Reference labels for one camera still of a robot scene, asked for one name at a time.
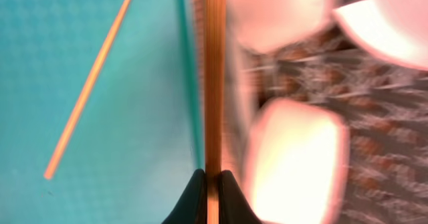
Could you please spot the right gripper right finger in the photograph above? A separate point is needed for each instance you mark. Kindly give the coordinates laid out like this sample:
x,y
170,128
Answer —
x,y
233,206

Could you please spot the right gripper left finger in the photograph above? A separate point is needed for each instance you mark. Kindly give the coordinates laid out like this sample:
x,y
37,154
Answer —
x,y
191,208

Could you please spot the pink bowl with rice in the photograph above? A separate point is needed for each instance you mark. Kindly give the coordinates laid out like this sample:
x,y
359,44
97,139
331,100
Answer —
x,y
296,163

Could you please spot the wooden chopstick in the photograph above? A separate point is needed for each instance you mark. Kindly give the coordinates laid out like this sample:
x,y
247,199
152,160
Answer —
x,y
85,93
214,54

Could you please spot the grey bowl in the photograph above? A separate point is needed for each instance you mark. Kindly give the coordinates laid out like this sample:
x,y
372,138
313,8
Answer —
x,y
263,26

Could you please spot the large white plate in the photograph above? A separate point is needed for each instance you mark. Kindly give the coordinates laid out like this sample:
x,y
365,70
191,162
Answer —
x,y
392,30

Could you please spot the grey dishwasher rack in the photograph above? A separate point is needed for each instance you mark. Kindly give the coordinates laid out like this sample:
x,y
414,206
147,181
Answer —
x,y
383,105

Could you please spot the teal serving tray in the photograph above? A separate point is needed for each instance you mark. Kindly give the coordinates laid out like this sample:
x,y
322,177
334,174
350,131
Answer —
x,y
138,140

